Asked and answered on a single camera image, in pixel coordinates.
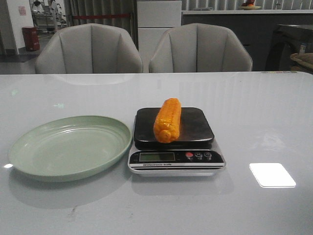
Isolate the beige cushion at right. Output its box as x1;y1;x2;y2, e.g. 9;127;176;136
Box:
290;52;313;74

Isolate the pink wall notice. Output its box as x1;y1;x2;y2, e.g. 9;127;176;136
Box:
18;6;26;16

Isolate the grey upholstered chair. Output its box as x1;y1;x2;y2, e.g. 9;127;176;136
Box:
35;23;143;74
149;23;253;73

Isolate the black silver kitchen scale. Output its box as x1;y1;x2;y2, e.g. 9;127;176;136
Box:
128;107;226;177

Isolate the orange corn cob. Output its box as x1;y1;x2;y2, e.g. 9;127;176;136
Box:
153;98;181;143

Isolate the fruit bowl on counter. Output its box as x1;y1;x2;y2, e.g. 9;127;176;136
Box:
239;0;261;10

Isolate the dark grey counter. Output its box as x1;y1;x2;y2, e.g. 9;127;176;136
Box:
182;9;313;71

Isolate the white drawer cabinet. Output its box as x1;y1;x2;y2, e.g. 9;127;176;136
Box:
136;0;182;73

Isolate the left grey upholstered chair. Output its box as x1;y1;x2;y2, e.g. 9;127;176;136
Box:
35;23;143;74

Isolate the right grey upholstered chair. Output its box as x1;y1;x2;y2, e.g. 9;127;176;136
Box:
149;23;253;73

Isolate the red trash bin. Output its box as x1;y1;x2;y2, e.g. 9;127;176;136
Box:
22;26;40;51

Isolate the light green oval plate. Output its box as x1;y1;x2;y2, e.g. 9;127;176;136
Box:
8;116;132;182

